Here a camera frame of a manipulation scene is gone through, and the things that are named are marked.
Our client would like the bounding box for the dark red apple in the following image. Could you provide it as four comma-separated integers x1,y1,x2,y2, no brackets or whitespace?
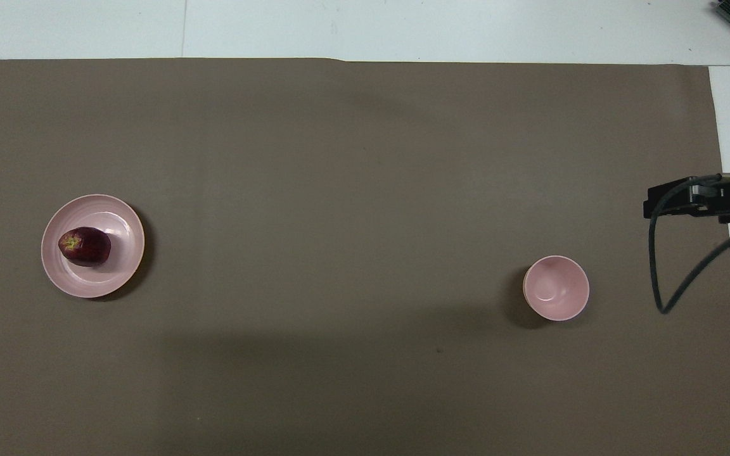
58,227,112,267

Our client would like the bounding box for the pink bowl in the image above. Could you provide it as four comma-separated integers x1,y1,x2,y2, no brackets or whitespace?
523,255,591,322

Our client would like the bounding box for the pink plate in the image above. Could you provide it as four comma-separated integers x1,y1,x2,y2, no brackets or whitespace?
41,194,146,299

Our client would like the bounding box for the brown table mat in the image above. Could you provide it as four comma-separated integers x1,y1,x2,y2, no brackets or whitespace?
0,58,730,456

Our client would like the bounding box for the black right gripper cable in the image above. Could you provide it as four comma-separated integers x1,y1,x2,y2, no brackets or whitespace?
648,172,730,315

